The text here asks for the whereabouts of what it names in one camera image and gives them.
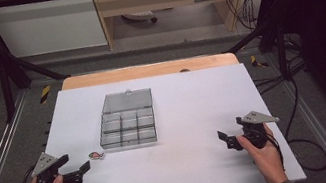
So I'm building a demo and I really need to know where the black floor cable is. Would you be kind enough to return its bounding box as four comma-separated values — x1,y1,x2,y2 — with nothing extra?
244,28,326,180

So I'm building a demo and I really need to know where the yellow black striped tape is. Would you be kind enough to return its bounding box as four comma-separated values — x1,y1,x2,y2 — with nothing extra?
249,52,270,72
36,84,54,105

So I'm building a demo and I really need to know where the office chair base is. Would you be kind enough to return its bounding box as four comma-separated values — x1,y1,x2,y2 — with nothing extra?
121,8,159,29

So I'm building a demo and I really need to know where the clear plastic compartment box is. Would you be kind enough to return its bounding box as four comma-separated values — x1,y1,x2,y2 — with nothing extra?
91,87,160,152

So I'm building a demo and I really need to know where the white cabinet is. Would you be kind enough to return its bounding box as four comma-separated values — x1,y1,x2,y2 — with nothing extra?
0,0,109,64

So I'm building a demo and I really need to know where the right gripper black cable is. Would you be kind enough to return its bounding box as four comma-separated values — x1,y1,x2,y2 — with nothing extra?
265,131,287,175

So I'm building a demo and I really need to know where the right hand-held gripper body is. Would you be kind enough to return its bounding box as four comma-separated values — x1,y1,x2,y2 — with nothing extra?
235,106,285,153

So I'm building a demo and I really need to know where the wooden table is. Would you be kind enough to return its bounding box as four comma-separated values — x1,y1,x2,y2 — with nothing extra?
59,47,240,96

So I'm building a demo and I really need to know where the black metal frame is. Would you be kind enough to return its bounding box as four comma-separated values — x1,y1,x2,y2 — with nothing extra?
0,0,318,126

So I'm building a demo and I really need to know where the person's right hand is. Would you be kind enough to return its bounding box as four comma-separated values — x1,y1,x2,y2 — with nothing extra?
234,121,290,183

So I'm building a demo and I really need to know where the small fish-shaped sticker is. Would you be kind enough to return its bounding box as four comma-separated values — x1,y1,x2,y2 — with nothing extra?
88,150,107,161

